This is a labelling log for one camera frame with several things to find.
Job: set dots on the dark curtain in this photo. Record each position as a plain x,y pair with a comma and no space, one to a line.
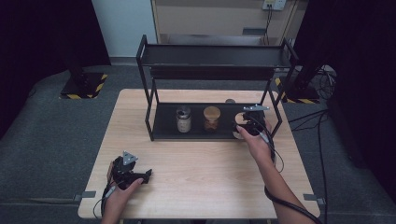
46,37
358,62

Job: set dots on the person's right hand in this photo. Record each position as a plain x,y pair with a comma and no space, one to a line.
260,147

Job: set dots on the black metal shelf rack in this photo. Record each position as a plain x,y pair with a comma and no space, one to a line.
211,65

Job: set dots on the round grey table grommet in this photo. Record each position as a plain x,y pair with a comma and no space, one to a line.
230,100

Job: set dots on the black stand with striped base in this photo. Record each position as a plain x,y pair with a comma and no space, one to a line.
82,85
300,93

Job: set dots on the beige wooden cabinet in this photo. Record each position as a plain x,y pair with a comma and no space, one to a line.
211,18

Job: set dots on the tall glass jar wooden lid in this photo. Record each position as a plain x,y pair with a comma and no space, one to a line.
212,118

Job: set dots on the person's left hand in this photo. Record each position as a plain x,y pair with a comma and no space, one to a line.
120,199

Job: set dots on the white wall socket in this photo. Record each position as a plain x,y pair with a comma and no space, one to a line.
274,4

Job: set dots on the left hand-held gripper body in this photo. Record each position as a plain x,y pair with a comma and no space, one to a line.
124,171

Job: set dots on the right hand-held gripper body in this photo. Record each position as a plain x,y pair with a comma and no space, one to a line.
255,123

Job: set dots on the glass jar with metal lid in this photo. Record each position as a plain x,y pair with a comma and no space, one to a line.
183,119

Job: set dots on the short glass jar wooden lid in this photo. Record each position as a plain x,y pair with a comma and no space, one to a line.
239,118

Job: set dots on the grey table bracket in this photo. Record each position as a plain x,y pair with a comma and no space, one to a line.
84,195
313,198

